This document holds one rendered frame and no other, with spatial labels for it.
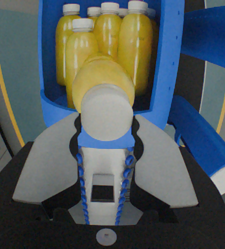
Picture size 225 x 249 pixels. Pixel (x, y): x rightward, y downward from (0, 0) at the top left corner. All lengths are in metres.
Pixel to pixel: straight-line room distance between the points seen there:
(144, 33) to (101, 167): 0.58
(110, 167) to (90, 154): 0.11
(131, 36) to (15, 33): 1.48
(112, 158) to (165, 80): 0.50
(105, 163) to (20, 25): 1.43
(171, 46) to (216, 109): 1.78
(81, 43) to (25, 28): 1.37
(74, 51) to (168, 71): 0.16
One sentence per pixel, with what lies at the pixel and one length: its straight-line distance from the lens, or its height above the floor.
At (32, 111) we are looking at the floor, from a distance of 1.79.
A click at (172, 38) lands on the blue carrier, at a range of 0.25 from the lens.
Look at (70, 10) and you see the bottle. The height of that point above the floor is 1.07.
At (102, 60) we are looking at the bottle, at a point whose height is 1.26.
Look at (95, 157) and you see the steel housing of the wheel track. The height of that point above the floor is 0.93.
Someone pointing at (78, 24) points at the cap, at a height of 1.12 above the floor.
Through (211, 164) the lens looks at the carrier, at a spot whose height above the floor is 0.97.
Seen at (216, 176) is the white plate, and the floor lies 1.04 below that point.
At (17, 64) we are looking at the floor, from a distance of 1.71.
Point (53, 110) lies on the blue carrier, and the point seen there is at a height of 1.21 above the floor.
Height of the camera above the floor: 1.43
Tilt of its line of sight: 60 degrees down
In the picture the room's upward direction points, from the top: 179 degrees clockwise
